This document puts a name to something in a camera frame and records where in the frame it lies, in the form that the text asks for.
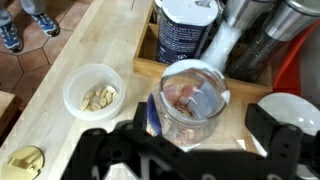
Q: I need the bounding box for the wooden spice tray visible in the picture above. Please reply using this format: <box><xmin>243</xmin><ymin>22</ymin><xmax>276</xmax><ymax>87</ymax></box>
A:
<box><xmin>132</xmin><ymin>6</ymin><xmax>274</xmax><ymax>101</ymax></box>

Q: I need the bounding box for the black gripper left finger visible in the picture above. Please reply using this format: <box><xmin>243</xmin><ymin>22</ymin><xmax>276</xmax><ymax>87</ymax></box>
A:
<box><xmin>60</xmin><ymin>102</ymin><xmax>157</xmax><ymax>180</ymax></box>

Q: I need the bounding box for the blue sneaker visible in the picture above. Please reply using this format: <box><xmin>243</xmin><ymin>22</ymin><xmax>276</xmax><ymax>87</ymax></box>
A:
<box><xmin>32</xmin><ymin>13</ymin><xmax>60</xmax><ymax>37</ymax></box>
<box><xmin>0</xmin><ymin>22</ymin><xmax>23</xmax><ymax>53</ymax></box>

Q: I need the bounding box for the steel pepper grinder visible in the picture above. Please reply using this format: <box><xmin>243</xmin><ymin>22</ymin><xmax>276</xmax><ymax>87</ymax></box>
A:
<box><xmin>226</xmin><ymin>0</ymin><xmax>320</xmax><ymax>82</ymax></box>

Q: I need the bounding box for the gold trivet piece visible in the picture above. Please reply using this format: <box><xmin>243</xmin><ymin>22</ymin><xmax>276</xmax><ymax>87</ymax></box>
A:
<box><xmin>1</xmin><ymin>146</ymin><xmax>45</xmax><ymax>180</ymax></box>

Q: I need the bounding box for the small white dish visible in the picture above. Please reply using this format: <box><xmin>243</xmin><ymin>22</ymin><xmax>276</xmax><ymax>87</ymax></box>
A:
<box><xmin>245</xmin><ymin>93</ymin><xmax>320</xmax><ymax>180</ymax></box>

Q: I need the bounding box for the red plastic object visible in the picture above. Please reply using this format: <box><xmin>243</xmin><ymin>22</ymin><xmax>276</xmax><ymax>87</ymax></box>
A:
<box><xmin>273</xmin><ymin>20</ymin><xmax>320</xmax><ymax>96</ymax></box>

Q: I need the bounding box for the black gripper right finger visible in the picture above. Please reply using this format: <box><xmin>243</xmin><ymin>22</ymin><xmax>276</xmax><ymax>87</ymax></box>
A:
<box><xmin>244</xmin><ymin>103</ymin><xmax>320</xmax><ymax>180</ymax></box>

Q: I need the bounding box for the glass peanut jar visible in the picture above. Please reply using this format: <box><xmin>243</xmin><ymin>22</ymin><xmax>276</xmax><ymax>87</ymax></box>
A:
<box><xmin>147</xmin><ymin>59</ymin><xmax>231</xmax><ymax>148</ymax></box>

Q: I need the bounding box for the steel salt grinder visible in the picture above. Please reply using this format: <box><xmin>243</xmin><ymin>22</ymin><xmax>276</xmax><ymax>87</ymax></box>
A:
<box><xmin>201</xmin><ymin>0</ymin><xmax>273</xmax><ymax>72</ymax></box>

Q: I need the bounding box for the dark blue salt canister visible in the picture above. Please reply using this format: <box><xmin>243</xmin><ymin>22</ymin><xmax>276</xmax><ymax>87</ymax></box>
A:
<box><xmin>156</xmin><ymin>0</ymin><xmax>218</xmax><ymax>64</ymax></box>

